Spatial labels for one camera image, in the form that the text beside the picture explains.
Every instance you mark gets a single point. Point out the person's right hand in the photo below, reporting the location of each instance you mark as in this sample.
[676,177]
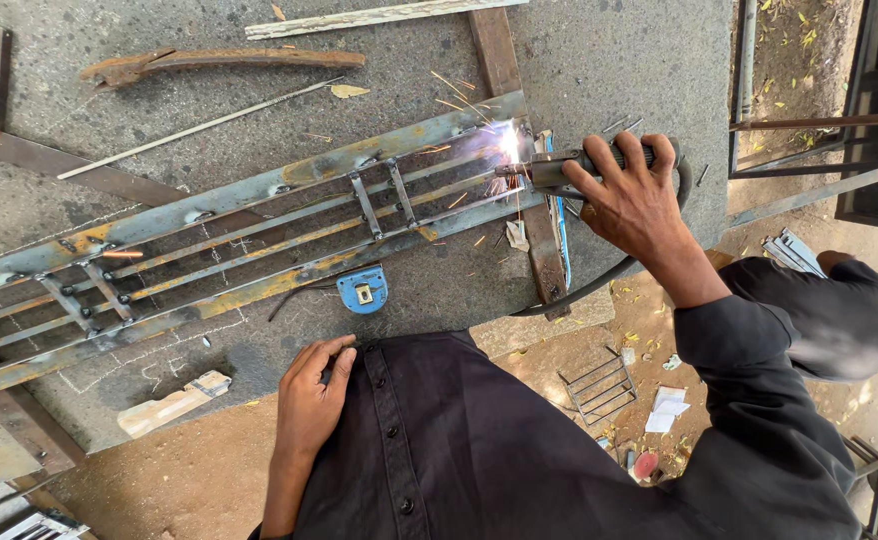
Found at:
[630,206]

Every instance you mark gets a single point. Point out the person's left hand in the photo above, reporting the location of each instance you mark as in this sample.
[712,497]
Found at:
[308,409]

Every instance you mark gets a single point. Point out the welding electrode holder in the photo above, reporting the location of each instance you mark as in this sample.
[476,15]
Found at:
[551,171]

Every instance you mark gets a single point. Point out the crumpled paper scrap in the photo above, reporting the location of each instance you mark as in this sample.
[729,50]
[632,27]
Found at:
[518,235]

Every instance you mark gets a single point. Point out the blue tape measure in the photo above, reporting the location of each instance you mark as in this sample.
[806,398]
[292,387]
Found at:
[364,291]

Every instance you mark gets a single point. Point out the pale cardboard scrap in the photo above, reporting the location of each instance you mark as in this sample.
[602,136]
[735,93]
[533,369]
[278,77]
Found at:
[173,405]

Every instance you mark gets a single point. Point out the stack of metal strips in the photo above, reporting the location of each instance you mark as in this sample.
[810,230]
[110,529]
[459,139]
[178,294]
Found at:
[793,253]

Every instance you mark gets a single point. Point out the small metal grille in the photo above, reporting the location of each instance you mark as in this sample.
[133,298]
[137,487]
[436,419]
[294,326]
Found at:
[600,390]

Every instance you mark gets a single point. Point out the rusty flat steel bar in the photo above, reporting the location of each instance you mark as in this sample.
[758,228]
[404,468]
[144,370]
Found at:
[495,49]

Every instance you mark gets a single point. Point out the white paper sheets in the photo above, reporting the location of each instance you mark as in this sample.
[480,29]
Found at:
[666,411]

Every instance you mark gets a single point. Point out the person's black shirt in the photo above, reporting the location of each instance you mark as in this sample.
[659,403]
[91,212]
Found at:
[521,465]

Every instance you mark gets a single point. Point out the red grinding disc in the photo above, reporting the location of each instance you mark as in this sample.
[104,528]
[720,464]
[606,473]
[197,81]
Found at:
[646,465]

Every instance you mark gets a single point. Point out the rusty steel plate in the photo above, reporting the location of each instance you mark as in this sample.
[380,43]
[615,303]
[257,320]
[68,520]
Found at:
[15,435]

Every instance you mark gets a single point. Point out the thin grey welding rod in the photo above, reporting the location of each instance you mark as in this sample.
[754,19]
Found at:
[199,129]

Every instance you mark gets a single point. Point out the heap of metal offcuts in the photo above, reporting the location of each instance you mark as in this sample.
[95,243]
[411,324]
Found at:
[30,525]

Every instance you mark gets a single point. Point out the dry yellow leaf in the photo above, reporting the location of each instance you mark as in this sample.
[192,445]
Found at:
[349,91]

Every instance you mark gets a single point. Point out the white wooden strip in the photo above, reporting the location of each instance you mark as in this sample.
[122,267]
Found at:
[379,15]

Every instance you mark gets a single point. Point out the long rusty angle bar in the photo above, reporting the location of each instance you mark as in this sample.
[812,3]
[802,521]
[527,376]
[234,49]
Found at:
[71,169]

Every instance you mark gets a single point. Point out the rusty curved metal bar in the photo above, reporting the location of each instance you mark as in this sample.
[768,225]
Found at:
[221,58]

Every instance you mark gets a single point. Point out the steel grille frame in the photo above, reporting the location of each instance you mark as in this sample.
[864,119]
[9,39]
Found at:
[259,225]

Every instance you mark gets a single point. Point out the metal gate frame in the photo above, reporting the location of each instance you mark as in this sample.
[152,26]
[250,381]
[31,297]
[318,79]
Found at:
[859,135]

